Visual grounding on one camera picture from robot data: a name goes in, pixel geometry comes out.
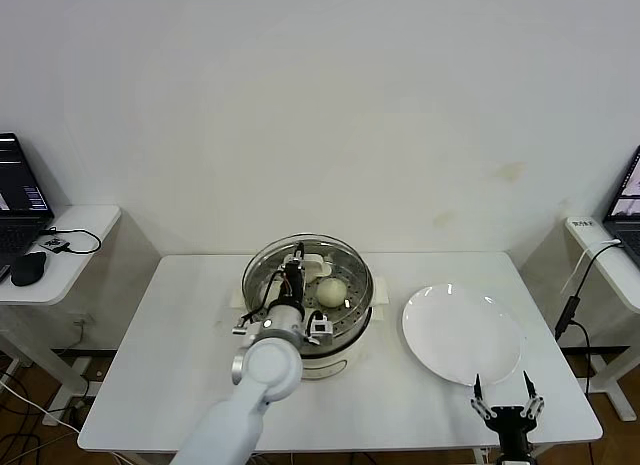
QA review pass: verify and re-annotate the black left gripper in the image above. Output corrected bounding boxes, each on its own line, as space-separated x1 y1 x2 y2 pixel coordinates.
277 241 308 312

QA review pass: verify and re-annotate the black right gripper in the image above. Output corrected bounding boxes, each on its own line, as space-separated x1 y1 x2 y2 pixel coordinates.
471 369 546 452

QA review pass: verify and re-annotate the glass lid with white handle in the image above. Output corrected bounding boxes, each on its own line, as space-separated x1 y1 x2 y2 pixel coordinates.
241 231 375 331

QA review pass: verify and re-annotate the white steamed baozi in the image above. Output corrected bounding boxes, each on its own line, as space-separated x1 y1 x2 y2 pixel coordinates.
315 277 348 307

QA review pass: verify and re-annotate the stainless steel steamer basket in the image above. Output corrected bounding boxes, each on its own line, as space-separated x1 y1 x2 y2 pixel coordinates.
230 232 391 344

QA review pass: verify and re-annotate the white round plate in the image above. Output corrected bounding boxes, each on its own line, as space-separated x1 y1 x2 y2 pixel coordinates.
401 283 527 387

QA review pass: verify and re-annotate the white electric cooker pot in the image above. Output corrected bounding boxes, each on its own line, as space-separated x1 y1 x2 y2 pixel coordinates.
230 304 387 382

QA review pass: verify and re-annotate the white side table with label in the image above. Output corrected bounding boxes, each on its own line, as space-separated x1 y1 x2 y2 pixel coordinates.
564 217 640 422

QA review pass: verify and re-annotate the white side table with mouse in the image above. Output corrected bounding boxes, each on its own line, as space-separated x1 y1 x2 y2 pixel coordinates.
0 205 123 426

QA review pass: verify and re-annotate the grey laptop with light screen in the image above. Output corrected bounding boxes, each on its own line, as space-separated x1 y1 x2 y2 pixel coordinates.
602 145 640 267

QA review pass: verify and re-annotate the black computer mouse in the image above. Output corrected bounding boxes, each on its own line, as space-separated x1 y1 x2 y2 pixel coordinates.
9 251 48 288

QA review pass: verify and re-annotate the black laptop with dark screen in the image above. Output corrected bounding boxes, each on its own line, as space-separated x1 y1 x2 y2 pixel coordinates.
0 132 55 270

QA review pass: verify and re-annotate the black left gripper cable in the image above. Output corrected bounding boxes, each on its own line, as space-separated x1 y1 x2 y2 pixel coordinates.
230 272 284 336

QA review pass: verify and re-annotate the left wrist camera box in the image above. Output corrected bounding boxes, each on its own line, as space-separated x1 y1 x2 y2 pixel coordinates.
308 310 335 345

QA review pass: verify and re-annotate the black cable with inline adapter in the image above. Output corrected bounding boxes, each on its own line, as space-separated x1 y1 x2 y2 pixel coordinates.
553 240 632 386

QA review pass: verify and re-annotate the thin black drive cable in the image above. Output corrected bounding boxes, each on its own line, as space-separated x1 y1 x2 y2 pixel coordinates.
42 226 103 257

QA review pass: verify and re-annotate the black floor cable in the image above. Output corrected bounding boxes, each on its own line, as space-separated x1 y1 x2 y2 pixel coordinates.
0 357 61 465

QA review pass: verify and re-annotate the white floor cable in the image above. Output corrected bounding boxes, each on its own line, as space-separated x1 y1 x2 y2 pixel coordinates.
0 382 84 431

